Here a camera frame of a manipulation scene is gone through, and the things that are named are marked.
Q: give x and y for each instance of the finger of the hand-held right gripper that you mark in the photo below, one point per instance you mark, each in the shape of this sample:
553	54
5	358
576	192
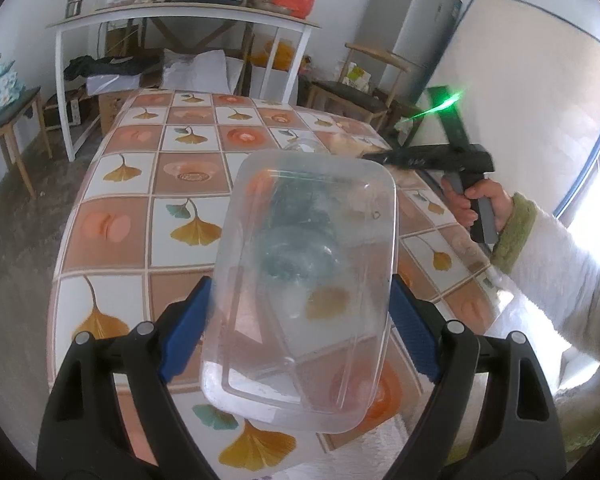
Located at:
387	157

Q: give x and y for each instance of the green topped wooden stool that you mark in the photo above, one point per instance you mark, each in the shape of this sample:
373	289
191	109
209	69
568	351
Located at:
10	125

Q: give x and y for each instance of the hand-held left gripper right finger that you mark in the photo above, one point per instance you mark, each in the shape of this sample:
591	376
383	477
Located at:
411	322

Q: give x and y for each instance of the black cloth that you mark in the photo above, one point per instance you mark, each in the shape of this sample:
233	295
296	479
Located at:
105	66

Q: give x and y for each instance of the white mattress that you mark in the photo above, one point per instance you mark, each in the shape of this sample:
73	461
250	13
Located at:
530	85

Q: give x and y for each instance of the grey refrigerator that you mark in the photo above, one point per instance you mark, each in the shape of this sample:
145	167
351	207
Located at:
410	25

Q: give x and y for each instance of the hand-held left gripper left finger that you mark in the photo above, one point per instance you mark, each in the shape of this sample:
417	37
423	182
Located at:
187	327

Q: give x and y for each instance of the yellow plastic bag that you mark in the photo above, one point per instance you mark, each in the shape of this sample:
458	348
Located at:
275	55

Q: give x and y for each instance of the person's right forearm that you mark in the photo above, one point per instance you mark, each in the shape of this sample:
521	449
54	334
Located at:
565	270

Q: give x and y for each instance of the orange plastic bag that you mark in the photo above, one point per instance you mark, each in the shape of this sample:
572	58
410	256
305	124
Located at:
295	0

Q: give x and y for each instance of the cardboard box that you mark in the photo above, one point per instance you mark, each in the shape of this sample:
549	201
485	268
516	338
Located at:
112	110

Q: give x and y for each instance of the white plastic bag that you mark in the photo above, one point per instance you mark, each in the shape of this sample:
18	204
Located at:
195	70

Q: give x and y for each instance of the person's right hand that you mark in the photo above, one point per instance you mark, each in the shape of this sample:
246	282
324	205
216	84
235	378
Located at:
497	202

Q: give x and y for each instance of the clear plastic container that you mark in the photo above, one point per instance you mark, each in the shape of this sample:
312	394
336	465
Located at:
305	270

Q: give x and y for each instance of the wooden chair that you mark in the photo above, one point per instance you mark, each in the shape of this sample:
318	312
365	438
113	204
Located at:
350	90

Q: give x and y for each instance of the ginkgo patterned tablecloth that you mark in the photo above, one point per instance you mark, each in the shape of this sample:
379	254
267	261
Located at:
130	200

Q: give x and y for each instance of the white side table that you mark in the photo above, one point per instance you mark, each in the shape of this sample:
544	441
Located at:
180	10

